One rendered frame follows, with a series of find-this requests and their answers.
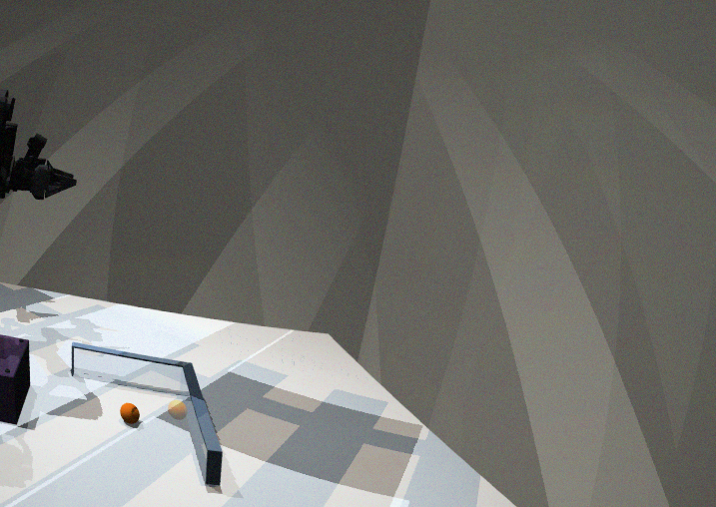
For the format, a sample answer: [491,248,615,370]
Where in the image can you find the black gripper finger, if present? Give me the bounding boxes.
[45,166,77,199]
[47,160,74,179]

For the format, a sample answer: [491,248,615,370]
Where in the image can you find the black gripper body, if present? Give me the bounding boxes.
[10,158,49,200]

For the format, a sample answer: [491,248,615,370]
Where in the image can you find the clear l-shaped low wall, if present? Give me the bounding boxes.
[73,348,208,482]

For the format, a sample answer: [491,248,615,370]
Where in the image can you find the brown ball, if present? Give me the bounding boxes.
[120,402,140,424]

